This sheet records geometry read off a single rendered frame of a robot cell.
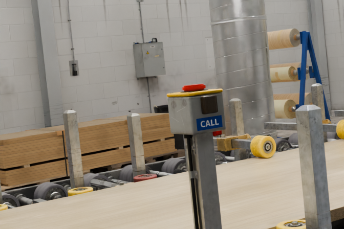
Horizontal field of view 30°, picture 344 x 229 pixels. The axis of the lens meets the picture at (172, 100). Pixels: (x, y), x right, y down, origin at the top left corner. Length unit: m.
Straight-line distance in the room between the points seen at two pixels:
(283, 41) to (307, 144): 7.45
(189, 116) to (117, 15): 8.60
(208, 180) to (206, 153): 0.05
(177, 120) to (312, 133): 0.29
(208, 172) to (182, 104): 0.13
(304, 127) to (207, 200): 0.27
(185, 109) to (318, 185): 0.34
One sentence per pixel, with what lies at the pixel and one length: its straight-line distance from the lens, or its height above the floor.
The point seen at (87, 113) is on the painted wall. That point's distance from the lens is 9.24.
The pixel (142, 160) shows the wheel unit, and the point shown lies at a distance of 2.28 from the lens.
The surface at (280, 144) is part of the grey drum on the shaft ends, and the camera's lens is 3.18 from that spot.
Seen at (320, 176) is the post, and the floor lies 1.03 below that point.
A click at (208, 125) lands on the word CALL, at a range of 1.07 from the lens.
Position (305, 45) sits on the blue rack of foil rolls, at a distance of 8.50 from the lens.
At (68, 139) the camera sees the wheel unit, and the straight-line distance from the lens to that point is 2.16.
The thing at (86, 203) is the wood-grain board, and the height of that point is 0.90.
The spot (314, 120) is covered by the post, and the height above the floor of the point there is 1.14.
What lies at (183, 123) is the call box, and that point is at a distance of 1.07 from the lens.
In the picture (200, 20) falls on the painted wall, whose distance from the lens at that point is 10.63.
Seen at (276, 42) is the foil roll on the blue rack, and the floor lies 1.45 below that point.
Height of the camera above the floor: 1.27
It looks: 3 degrees down
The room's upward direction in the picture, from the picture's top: 6 degrees counter-clockwise
